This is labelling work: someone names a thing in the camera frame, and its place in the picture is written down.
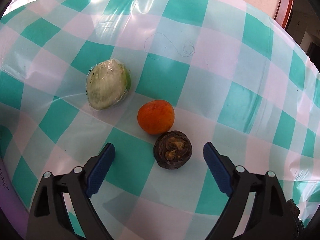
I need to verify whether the white cabinet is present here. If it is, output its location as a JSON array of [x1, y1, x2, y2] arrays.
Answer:
[[286, 4, 320, 68]]

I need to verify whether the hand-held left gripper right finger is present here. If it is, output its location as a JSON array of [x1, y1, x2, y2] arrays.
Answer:
[[203, 142, 298, 240]]

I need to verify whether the teal white checkered tablecloth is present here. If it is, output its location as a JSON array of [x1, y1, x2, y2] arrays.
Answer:
[[0, 0, 320, 240]]

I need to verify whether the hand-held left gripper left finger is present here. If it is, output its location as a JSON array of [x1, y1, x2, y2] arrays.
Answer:
[[26, 142, 116, 240]]

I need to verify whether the brown wooden door frame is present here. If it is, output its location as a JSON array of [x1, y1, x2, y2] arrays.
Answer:
[[274, 0, 296, 29]]

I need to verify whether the orange tangerine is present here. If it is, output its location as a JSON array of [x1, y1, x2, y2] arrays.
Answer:
[[137, 100, 175, 134]]

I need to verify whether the dark brown mangosteen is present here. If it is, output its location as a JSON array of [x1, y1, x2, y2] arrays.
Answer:
[[153, 130, 194, 170]]

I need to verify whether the wrapped green melon slice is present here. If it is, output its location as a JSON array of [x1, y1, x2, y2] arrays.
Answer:
[[85, 58, 132, 110]]

